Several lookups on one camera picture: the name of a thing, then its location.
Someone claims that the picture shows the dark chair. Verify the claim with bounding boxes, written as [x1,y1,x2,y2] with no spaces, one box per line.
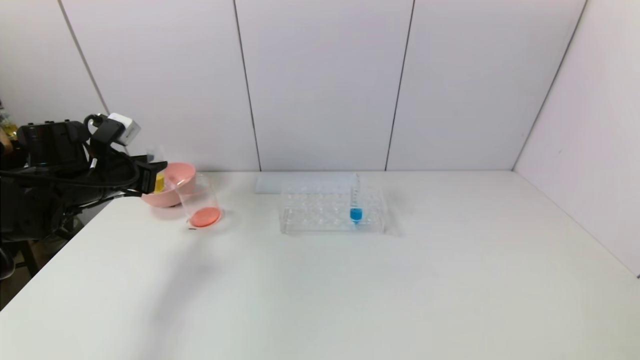
[0,210,81,282]

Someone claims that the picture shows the clear acrylic test tube rack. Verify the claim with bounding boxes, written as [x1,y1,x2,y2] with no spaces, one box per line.
[278,184,387,235]

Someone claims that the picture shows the test tube with blue pigment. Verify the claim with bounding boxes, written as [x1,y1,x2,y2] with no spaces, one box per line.
[349,173,364,226]

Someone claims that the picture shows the clear glass beaker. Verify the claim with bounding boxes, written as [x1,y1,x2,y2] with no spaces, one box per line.
[175,172,224,230]

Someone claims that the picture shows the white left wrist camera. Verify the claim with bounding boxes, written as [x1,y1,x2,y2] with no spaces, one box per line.
[106,112,142,147]

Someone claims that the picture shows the test tube with yellow pigment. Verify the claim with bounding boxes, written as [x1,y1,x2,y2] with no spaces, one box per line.
[146,145,167,194]

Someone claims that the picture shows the cluttered shelf items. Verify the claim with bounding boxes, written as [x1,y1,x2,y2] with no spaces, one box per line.
[0,102,18,141]

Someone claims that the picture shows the pink bowl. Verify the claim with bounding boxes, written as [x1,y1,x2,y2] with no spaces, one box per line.
[141,161,197,209]

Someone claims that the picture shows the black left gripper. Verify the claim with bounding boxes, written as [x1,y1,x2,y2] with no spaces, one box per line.
[111,154,168,195]

